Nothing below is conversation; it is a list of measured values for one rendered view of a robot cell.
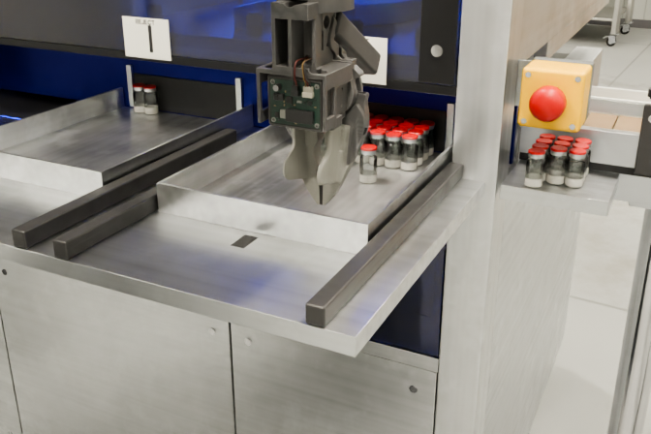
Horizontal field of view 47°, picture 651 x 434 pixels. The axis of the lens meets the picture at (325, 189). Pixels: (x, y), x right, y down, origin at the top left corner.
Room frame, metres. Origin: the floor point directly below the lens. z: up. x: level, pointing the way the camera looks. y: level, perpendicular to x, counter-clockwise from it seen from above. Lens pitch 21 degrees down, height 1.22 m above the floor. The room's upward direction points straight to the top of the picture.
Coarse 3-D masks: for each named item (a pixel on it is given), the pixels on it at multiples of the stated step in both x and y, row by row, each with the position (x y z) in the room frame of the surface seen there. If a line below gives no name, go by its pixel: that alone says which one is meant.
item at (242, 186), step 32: (224, 160) 0.91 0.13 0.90; (256, 160) 0.97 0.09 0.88; (448, 160) 0.91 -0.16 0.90; (160, 192) 0.79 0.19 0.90; (192, 192) 0.77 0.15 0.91; (224, 192) 0.85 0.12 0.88; (256, 192) 0.85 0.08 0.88; (288, 192) 0.85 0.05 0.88; (352, 192) 0.85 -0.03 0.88; (384, 192) 0.85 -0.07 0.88; (416, 192) 0.80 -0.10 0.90; (224, 224) 0.75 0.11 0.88; (256, 224) 0.74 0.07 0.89; (288, 224) 0.72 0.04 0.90; (320, 224) 0.70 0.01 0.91; (352, 224) 0.69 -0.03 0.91; (384, 224) 0.72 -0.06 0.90
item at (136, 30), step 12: (132, 24) 1.13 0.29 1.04; (144, 24) 1.12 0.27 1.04; (156, 24) 1.11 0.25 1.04; (168, 24) 1.10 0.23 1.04; (132, 36) 1.13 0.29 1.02; (144, 36) 1.12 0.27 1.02; (156, 36) 1.11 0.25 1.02; (168, 36) 1.10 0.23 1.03; (132, 48) 1.13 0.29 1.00; (144, 48) 1.12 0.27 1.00; (156, 48) 1.11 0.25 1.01; (168, 48) 1.10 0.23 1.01; (168, 60) 1.10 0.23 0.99
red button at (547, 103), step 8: (544, 88) 0.83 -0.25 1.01; (552, 88) 0.83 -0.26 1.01; (536, 96) 0.83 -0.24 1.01; (544, 96) 0.83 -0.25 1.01; (552, 96) 0.82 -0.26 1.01; (560, 96) 0.83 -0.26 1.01; (536, 104) 0.83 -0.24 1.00; (544, 104) 0.83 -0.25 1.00; (552, 104) 0.82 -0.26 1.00; (560, 104) 0.82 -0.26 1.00; (536, 112) 0.83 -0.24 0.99; (544, 112) 0.83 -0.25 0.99; (552, 112) 0.82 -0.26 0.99; (560, 112) 0.82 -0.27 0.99; (544, 120) 0.83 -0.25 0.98; (552, 120) 0.83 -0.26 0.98
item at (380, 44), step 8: (368, 40) 0.96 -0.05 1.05; (376, 40) 0.96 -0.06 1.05; (384, 40) 0.95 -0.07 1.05; (376, 48) 0.96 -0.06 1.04; (384, 48) 0.95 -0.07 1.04; (384, 56) 0.95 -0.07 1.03; (384, 64) 0.95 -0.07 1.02; (384, 72) 0.95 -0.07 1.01; (368, 80) 0.96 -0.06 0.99; (376, 80) 0.95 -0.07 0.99; (384, 80) 0.95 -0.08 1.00
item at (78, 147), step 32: (96, 96) 1.19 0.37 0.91; (0, 128) 1.01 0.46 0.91; (32, 128) 1.06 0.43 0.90; (64, 128) 1.12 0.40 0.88; (96, 128) 1.12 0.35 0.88; (128, 128) 1.12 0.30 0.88; (160, 128) 1.12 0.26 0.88; (192, 128) 1.12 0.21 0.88; (224, 128) 1.06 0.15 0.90; (0, 160) 0.90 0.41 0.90; (32, 160) 0.88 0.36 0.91; (64, 160) 0.97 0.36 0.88; (96, 160) 0.97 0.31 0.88; (128, 160) 0.87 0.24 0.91
